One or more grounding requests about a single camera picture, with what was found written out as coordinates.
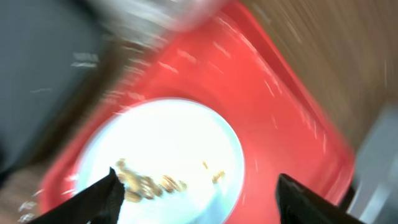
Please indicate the red serving tray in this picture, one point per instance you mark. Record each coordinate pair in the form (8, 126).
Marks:
(231, 65)

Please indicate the black tray bin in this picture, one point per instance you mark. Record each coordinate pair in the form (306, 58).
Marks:
(47, 49)

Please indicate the grey dishwasher rack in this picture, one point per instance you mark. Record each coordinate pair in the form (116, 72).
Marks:
(375, 175)

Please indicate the light blue plate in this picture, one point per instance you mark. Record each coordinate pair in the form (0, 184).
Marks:
(182, 139)

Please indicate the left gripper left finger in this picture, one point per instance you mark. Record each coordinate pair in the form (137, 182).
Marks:
(98, 204)

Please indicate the peanut scraps on plate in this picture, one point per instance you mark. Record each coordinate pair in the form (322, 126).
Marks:
(149, 183)

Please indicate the clear plastic bin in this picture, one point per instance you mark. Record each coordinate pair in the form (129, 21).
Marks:
(147, 22)

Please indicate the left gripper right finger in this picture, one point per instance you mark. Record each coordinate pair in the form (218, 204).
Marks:
(299, 205)

